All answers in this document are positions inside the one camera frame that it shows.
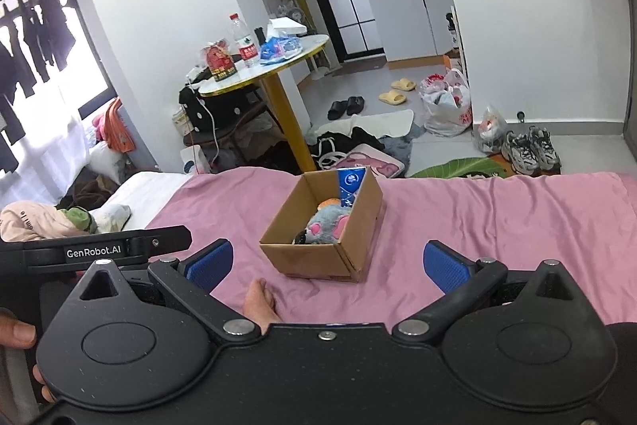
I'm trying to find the person's bare foot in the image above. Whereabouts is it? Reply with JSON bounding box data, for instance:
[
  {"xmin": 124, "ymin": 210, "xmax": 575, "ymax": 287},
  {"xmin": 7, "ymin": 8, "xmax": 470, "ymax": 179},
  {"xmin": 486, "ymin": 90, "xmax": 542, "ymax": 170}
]
[{"xmin": 242, "ymin": 278, "xmax": 282, "ymax": 333}]

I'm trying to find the yellow round table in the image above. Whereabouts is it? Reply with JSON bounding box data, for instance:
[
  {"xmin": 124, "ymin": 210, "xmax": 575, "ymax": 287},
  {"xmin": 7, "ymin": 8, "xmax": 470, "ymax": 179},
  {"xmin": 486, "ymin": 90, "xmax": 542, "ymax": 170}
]
[{"xmin": 197, "ymin": 35, "xmax": 329, "ymax": 172}]

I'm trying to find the green leaf floor mat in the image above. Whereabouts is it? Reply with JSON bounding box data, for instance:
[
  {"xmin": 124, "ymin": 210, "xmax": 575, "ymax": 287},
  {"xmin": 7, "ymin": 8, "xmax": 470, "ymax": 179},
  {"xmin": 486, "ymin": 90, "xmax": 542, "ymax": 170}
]
[{"xmin": 412, "ymin": 157, "xmax": 511, "ymax": 179}]

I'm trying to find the grey sneaker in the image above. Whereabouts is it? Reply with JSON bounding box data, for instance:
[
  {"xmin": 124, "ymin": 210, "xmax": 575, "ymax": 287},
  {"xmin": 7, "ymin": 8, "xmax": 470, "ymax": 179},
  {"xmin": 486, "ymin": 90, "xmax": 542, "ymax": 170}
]
[
  {"xmin": 501, "ymin": 131, "xmax": 541, "ymax": 177},
  {"xmin": 528, "ymin": 126, "xmax": 561, "ymax": 174}
]

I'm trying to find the person's left hand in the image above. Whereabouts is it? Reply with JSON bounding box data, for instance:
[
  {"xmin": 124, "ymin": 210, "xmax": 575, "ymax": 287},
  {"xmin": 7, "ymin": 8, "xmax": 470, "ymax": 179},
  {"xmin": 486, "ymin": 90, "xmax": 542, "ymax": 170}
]
[{"xmin": 0, "ymin": 308, "xmax": 57, "ymax": 403}]

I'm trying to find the pink bed sheet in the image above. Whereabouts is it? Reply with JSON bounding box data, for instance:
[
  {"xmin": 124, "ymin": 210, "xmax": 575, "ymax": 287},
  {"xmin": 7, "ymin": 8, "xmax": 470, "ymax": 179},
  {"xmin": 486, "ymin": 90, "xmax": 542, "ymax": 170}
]
[{"xmin": 153, "ymin": 168, "xmax": 636, "ymax": 326}]

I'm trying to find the grey sneaker right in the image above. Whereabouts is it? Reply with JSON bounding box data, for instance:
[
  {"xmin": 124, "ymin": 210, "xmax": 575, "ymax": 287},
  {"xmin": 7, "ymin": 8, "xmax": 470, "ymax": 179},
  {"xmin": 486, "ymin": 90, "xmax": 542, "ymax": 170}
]
[{"xmin": 528, "ymin": 126, "xmax": 561, "ymax": 174}]

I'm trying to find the large white red plastic bag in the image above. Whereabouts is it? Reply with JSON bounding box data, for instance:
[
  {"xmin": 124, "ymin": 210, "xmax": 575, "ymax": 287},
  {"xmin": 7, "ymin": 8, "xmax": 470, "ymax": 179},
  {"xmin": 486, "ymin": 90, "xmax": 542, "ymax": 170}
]
[{"xmin": 417, "ymin": 68, "xmax": 473, "ymax": 137}]

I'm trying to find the left yellow slipper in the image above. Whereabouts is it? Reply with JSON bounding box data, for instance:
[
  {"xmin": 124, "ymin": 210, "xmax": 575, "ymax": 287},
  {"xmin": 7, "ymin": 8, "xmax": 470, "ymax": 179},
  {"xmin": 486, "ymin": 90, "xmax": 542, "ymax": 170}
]
[{"xmin": 379, "ymin": 90, "xmax": 407, "ymax": 106}]

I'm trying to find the right black slipper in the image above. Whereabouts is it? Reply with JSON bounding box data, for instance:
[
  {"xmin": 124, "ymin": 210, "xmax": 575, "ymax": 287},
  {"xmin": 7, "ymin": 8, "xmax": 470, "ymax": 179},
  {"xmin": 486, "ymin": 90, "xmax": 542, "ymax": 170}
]
[{"xmin": 346, "ymin": 96, "xmax": 365, "ymax": 116}]

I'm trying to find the blue tissue pack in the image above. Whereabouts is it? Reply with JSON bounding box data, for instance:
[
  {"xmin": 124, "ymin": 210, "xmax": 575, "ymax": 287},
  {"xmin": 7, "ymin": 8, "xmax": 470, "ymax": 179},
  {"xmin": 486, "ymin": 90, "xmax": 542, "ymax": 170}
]
[{"xmin": 337, "ymin": 167, "xmax": 367, "ymax": 208}]

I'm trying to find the left black slipper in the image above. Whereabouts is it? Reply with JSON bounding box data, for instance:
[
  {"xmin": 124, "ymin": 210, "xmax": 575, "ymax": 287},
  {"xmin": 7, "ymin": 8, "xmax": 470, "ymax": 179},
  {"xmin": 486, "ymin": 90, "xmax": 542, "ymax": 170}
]
[{"xmin": 327, "ymin": 100, "xmax": 348, "ymax": 121}]

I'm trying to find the right yellow slipper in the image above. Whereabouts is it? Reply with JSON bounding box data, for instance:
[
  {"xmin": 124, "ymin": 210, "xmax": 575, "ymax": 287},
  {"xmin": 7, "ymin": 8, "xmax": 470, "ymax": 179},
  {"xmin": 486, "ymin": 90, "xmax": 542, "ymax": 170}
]
[{"xmin": 391, "ymin": 78, "xmax": 416, "ymax": 92}]

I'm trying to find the grey pink fluffy plush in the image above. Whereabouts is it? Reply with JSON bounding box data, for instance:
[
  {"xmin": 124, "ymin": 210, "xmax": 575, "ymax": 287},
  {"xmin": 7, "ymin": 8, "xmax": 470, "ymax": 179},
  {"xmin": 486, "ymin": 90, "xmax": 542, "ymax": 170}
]
[{"xmin": 293, "ymin": 206, "xmax": 351, "ymax": 245}]

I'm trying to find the plastic water bottle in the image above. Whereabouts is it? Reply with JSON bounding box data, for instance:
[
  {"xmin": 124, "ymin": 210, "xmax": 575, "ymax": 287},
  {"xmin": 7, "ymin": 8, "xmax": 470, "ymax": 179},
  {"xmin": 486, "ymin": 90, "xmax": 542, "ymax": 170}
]
[{"xmin": 229, "ymin": 13, "xmax": 259, "ymax": 68}]

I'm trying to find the black slipper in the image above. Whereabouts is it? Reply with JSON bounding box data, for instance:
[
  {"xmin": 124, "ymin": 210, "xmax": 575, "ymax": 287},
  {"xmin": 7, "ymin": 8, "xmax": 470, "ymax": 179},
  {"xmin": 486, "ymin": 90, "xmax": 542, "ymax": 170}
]
[
  {"xmin": 346, "ymin": 96, "xmax": 365, "ymax": 116},
  {"xmin": 327, "ymin": 100, "xmax": 348, "ymax": 121}
]

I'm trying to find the pink bear tote bag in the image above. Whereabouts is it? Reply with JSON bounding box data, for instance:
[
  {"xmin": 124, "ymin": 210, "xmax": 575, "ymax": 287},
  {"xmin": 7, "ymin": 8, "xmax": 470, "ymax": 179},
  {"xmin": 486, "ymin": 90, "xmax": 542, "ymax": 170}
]
[{"xmin": 318, "ymin": 145, "xmax": 405, "ymax": 179}]

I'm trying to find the grey sneaker left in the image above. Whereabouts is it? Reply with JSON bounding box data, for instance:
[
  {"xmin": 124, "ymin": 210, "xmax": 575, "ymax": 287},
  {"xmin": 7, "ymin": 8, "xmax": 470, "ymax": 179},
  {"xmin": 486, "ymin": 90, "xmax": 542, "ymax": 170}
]
[{"xmin": 501, "ymin": 131, "xmax": 541, "ymax": 177}]

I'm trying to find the brown cardboard box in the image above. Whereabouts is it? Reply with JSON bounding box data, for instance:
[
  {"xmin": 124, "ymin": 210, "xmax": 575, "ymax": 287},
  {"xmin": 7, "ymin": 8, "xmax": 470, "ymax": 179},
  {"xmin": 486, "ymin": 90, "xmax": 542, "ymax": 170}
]
[{"xmin": 259, "ymin": 167, "xmax": 383, "ymax": 282}]

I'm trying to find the white kitchen cabinet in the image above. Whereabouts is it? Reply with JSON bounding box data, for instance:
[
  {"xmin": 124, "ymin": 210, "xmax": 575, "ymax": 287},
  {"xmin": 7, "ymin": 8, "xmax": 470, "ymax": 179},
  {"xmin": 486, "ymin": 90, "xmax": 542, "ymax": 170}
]
[{"xmin": 369, "ymin": 0, "xmax": 455, "ymax": 63}]

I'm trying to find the toy hamburger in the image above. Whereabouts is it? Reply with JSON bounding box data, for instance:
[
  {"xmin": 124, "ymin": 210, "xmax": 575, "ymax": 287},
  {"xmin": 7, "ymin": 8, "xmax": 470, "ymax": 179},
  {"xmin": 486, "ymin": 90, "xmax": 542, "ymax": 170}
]
[{"xmin": 317, "ymin": 198, "xmax": 341, "ymax": 210}]

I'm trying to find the white floor mat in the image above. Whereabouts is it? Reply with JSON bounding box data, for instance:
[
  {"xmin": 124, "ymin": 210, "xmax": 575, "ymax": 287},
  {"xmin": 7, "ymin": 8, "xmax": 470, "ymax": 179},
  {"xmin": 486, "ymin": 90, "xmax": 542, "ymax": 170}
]
[{"xmin": 314, "ymin": 109, "xmax": 414, "ymax": 138}]

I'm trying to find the black clothes pile on floor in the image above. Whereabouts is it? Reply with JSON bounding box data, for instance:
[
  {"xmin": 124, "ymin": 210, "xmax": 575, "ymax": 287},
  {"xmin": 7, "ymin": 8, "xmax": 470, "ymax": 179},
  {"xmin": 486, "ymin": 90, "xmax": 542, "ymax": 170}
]
[{"xmin": 309, "ymin": 126, "xmax": 384, "ymax": 159}]

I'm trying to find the black polka dot bag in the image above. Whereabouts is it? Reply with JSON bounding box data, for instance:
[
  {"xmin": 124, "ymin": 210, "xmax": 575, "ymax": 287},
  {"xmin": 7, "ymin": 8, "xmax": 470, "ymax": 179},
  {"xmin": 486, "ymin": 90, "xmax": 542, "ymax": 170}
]
[{"xmin": 173, "ymin": 85, "xmax": 269, "ymax": 137}]

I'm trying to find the red snack bag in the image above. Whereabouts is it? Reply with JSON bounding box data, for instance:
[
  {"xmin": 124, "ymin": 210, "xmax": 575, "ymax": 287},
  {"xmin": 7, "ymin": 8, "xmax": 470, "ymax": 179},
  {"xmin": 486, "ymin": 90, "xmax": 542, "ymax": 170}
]
[{"xmin": 203, "ymin": 39, "xmax": 236, "ymax": 81}]

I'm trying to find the small clear plastic bag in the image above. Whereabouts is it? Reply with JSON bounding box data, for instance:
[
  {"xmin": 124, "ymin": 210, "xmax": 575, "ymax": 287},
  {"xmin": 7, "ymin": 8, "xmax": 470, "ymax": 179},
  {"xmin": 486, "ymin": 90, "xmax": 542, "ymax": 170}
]
[{"xmin": 472, "ymin": 106, "xmax": 508, "ymax": 155}]

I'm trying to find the blue white package on table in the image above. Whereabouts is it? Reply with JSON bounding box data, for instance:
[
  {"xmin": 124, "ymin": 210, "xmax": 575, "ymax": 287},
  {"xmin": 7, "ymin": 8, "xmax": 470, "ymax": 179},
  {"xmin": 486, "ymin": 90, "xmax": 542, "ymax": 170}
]
[{"xmin": 260, "ymin": 35, "xmax": 303, "ymax": 66}]

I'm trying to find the yellow slipper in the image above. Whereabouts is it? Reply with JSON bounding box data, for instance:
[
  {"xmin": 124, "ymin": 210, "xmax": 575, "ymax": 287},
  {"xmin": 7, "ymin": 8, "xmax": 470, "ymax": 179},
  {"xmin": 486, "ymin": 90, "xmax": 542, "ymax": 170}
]
[
  {"xmin": 379, "ymin": 90, "xmax": 407, "ymax": 106},
  {"xmin": 391, "ymin": 78, "xmax": 416, "ymax": 92}
]

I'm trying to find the white charging cable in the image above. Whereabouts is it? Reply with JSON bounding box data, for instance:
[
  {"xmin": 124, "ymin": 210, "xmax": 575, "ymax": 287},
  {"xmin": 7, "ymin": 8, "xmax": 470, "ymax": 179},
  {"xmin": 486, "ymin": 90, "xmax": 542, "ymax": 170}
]
[{"xmin": 186, "ymin": 66, "xmax": 221, "ymax": 167}]

